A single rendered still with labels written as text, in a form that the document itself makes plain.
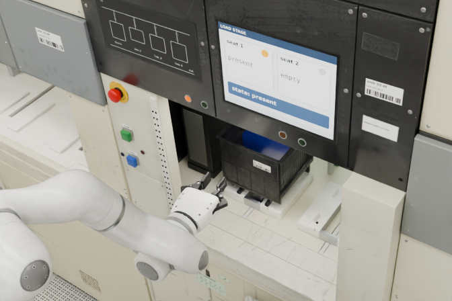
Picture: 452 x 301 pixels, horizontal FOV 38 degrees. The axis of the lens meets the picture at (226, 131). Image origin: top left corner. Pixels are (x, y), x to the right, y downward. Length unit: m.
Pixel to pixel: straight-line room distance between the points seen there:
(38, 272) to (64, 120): 1.44
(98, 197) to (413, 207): 0.64
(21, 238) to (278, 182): 0.93
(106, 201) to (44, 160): 1.14
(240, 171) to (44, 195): 0.88
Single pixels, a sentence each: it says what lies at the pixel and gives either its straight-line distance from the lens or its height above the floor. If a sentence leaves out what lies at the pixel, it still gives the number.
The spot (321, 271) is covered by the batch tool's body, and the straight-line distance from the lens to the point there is 1.91.
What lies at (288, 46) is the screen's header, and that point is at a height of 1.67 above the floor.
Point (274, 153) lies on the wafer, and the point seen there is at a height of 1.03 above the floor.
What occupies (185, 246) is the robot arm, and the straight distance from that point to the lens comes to 1.45.
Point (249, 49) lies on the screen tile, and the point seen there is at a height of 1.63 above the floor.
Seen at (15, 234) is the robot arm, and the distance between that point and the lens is 1.20.
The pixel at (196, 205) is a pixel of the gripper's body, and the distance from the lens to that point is 1.62.
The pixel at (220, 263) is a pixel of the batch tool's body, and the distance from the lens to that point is 2.01.
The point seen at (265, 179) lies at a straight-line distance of 1.94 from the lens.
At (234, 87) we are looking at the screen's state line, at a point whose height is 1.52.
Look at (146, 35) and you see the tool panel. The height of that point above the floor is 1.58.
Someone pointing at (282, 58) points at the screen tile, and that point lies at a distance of 1.34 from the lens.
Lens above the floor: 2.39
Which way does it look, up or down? 40 degrees down
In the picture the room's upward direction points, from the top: 5 degrees counter-clockwise
